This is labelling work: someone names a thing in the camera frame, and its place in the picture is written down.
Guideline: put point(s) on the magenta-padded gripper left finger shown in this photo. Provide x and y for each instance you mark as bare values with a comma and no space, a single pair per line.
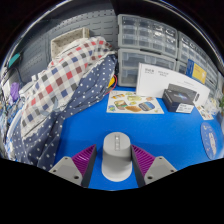
66,170

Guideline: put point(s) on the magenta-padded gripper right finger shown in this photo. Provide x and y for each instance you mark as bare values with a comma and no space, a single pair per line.
160,168

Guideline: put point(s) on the white computer mouse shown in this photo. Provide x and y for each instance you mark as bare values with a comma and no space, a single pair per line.
116,156

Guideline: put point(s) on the round blue printed mouse pad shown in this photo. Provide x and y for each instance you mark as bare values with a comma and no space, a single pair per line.
210,140

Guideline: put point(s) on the colourful food sticker sheet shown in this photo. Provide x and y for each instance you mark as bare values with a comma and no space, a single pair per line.
133,102

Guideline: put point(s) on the cartoon sticker sheet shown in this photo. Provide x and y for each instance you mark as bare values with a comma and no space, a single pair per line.
205,112

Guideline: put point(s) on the small black box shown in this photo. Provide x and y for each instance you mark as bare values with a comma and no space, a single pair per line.
178,98

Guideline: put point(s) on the navy polka dot cloth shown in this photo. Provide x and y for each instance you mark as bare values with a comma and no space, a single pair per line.
86,96

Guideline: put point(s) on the white blue tissue box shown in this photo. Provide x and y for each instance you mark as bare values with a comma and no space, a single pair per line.
212,106

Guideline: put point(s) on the long white keyboard box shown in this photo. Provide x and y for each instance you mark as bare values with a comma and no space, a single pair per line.
153,80

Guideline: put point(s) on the red blue checked cloth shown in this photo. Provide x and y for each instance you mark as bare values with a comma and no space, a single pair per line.
60,80

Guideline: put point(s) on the potted green plant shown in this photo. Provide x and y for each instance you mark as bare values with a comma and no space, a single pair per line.
221,100

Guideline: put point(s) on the purple plastic object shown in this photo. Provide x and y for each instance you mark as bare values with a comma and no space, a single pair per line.
14,91

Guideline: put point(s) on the yellow plastic tool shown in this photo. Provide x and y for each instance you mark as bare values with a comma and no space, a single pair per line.
112,81

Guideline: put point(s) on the yellow and blue box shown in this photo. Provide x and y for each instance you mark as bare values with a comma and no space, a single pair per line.
197,71

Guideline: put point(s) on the teal plastic holder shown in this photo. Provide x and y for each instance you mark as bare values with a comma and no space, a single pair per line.
15,59

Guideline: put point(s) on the white woven basket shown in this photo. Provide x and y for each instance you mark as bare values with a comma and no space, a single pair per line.
68,39

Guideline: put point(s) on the grey pegboard panel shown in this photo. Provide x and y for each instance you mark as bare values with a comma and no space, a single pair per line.
96,25

